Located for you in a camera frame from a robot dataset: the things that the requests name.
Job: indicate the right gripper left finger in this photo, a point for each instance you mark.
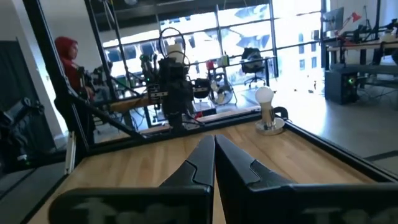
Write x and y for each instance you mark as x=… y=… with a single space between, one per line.
x=199 y=168

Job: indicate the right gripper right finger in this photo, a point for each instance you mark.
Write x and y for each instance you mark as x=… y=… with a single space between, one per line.
x=236 y=174

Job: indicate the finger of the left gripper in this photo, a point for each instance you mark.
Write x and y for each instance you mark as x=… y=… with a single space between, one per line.
x=154 y=90
x=202 y=88

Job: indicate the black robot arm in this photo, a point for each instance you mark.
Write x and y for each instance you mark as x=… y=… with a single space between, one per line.
x=146 y=67

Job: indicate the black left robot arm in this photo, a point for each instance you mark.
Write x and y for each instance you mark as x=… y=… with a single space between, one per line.
x=175 y=118

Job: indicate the white floor fan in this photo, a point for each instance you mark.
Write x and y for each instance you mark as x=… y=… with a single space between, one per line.
x=221 y=91

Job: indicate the clear glass dish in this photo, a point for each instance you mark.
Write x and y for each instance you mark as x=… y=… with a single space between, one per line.
x=270 y=128

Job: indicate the black office chair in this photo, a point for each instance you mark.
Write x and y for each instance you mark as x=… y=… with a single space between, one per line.
x=253 y=62

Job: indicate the white light bulb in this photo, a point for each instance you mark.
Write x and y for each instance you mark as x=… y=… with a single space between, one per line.
x=264 y=95

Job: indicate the person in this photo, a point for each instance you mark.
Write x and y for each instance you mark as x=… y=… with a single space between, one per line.
x=66 y=59

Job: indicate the silver aluminium bar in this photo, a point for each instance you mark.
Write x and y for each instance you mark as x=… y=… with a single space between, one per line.
x=70 y=152

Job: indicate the black computer tower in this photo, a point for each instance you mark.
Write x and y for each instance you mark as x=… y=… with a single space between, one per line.
x=340 y=85

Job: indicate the grey computer monitor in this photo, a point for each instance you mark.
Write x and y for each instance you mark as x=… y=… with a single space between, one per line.
x=332 y=18

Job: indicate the wooden desk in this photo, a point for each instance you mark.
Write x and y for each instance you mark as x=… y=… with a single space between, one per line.
x=357 y=48

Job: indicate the red desk lamp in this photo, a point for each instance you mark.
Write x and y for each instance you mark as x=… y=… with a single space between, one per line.
x=354 y=17

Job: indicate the black aluminium frame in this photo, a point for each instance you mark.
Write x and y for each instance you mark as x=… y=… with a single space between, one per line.
x=342 y=154

